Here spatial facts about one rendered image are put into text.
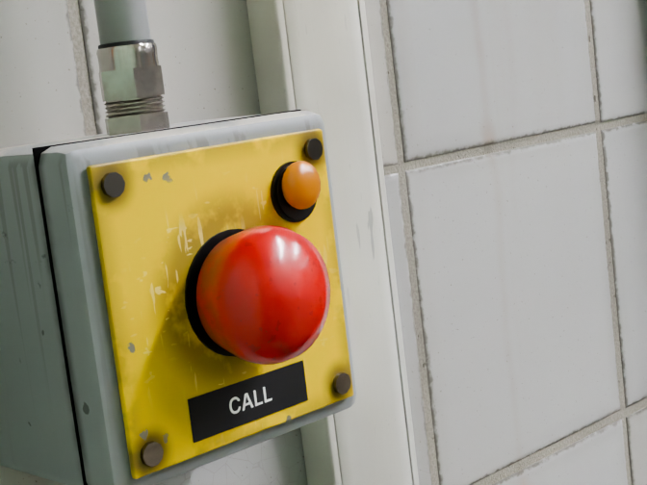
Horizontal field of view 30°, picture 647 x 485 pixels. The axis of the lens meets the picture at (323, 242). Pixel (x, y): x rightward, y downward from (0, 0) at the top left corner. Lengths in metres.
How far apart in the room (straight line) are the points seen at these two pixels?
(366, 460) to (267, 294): 0.17
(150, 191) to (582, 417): 0.35
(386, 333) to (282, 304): 0.16
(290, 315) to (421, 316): 0.20
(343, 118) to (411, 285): 0.09
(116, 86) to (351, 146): 0.13
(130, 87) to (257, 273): 0.08
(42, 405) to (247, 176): 0.09
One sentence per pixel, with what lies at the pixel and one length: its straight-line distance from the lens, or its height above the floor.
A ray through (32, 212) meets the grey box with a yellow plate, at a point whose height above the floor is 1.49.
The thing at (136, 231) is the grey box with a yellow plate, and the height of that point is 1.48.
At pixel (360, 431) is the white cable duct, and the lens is 0.48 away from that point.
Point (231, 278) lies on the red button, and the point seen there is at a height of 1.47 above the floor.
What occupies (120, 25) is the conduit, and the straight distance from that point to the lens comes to 0.38.
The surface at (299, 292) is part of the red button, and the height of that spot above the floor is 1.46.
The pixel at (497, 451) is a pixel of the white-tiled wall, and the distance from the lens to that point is 0.58.
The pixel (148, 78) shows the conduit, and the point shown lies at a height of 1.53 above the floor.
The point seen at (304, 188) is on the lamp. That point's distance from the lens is 0.37.
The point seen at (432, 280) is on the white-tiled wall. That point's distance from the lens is 0.53.
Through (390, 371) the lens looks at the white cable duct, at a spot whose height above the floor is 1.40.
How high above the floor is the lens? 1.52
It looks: 8 degrees down
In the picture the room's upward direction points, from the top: 7 degrees counter-clockwise
